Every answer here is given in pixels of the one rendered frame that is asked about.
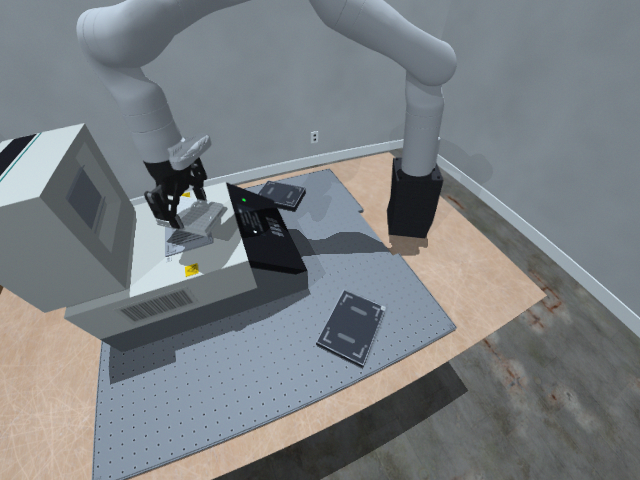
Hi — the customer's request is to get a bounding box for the white lab instrument with lid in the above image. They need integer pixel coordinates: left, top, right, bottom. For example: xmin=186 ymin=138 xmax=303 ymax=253
xmin=0 ymin=123 xmax=308 ymax=352

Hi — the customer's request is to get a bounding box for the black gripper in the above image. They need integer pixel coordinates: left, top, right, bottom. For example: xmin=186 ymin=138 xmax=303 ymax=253
xmin=143 ymin=157 xmax=207 ymax=230

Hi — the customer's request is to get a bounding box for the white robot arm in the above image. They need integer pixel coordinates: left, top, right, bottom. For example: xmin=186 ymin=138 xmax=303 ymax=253
xmin=77 ymin=0 xmax=457 ymax=176

